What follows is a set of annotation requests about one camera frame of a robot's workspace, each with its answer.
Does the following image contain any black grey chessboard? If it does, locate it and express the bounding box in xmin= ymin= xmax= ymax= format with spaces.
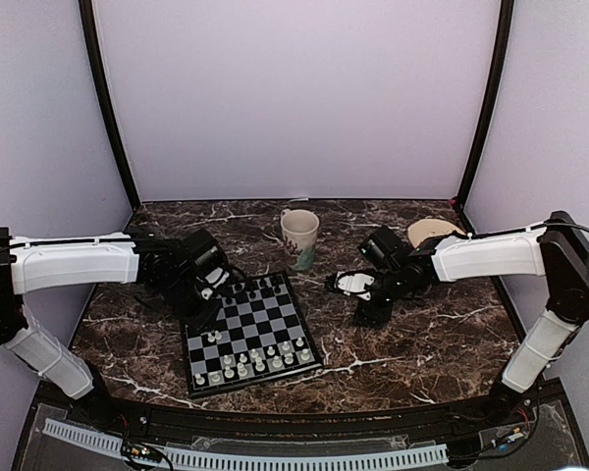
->
xmin=181 ymin=271 xmax=322 ymax=399

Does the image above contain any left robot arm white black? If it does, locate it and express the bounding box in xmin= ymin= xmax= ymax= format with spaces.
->
xmin=0 ymin=227 xmax=232 ymax=428

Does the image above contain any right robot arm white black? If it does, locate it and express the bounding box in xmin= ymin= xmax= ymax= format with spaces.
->
xmin=336 ymin=210 xmax=589 ymax=426

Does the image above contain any beige bowl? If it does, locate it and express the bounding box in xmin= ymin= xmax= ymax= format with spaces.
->
xmin=406 ymin=219 xmax=465 ymax=247

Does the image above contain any cream floral mug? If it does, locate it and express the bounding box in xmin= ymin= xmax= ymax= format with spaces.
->
xmin=280 ymin=209 xmax=320 ymax=272

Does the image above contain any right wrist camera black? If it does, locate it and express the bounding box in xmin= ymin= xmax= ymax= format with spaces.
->
xmin=358 ymin=226 xmax=411 ymax=271

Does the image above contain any black front rail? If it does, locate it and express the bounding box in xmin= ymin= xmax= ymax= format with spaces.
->
xmin=37 ymin=380 xmax=563 ymax=443

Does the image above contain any white slotted cable duct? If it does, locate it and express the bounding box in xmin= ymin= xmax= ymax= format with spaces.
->
xmin=42 ymin=419 xmax=450 ymax=470

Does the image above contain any right black frame post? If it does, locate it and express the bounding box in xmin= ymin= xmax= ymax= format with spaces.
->
xmin=455 ymin=0 xmax=515 ymax=208

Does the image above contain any black frame post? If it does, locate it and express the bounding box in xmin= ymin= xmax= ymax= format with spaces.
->
xmin=78 ymin=0 xmax=141 ymax=210
xmin=455 ymin=0 xmax=515 ymax=208

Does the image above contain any left black frame post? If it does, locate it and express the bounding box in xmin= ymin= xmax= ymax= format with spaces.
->
xmin=78 ymin=0 xmax=141 ymax=210

